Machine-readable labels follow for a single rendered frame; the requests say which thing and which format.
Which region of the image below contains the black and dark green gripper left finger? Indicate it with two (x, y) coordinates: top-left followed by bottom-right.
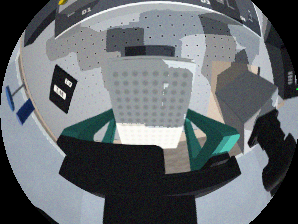
(60, 108), (116, 143)

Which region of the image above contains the white benchtop lab instrument with lid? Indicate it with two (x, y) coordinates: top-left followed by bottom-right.
(265, 24), (298, 100)

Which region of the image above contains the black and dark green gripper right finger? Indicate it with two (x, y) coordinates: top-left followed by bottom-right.
(184, 108), (240, 171)

